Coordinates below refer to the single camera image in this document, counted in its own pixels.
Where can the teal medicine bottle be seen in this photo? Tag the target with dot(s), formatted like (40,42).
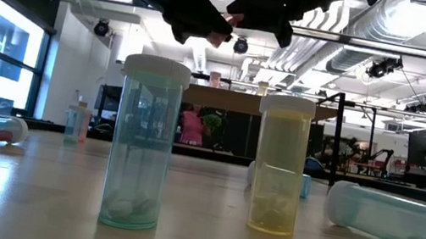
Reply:
(394,221)

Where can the black ceiling light rail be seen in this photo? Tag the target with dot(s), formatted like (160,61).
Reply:
(337,38)

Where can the silver ventilation duct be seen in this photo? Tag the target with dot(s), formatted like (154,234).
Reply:
(347,59)

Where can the pink medicine bottle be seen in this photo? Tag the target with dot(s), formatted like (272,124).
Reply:
(86,127)

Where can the pink bottle orange tablets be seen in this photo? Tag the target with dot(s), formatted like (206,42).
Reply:
(215,80)

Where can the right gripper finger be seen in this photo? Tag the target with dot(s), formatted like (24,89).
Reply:
(260,13)
(285,32)

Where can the person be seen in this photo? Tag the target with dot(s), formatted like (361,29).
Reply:
(192,129)

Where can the yellow medicine bottle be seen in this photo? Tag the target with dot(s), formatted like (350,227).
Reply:
(263,89)
(277,177)

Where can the black table frame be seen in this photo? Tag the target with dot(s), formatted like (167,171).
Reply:
(191,151)

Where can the blue medicine bottle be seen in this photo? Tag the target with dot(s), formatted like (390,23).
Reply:
(296,91)

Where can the green background plant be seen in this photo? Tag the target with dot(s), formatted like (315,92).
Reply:
(213,121)

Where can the blue round chair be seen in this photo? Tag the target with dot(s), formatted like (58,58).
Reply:
(313,166)

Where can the black computer monitor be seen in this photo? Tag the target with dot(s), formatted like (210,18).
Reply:
(109,99)
(424,151)

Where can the black background rig frame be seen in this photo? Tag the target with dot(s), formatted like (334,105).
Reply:
(370,140)

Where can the black ceiling spotlight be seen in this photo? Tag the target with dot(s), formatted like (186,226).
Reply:
(101,27)
(240,46)
(382,68)

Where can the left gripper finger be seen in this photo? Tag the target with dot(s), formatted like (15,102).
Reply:
(184,29)
(211,20)

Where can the wooden shelf black frame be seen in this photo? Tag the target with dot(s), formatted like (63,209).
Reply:
(233,101)

